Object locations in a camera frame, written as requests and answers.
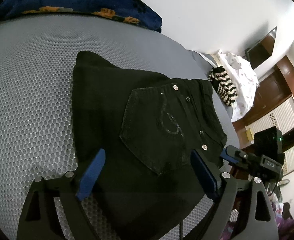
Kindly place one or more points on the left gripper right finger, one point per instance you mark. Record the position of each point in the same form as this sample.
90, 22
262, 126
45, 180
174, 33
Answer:
256, 219

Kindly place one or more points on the grey mesh bed mattress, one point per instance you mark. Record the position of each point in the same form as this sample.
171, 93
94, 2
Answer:
37, 57

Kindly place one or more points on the black white striped cloth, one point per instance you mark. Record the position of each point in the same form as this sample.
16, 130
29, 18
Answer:
223, 85

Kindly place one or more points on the black denim pants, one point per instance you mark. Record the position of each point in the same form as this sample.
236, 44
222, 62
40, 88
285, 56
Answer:
147, 124

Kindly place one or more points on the wall mounted dark television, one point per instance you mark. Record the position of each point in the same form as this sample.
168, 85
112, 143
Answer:
261, 50

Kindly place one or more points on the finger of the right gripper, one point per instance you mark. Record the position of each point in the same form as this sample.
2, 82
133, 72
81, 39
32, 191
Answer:
231, 154

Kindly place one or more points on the purple patterned sleeve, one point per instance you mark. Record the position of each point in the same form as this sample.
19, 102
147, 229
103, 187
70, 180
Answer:
282, 216

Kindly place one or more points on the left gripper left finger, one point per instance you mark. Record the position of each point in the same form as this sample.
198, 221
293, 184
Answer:
39, 219

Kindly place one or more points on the white crumpled cloth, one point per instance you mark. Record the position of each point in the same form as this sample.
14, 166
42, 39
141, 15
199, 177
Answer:
244, 79

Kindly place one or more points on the blue floral blanket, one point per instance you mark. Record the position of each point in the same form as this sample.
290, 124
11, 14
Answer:
128, 11

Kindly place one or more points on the right gripper black camera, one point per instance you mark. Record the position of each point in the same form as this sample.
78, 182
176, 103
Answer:
269, 143

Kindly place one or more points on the brown wooden wardrobe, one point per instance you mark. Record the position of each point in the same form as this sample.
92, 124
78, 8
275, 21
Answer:
274, 106

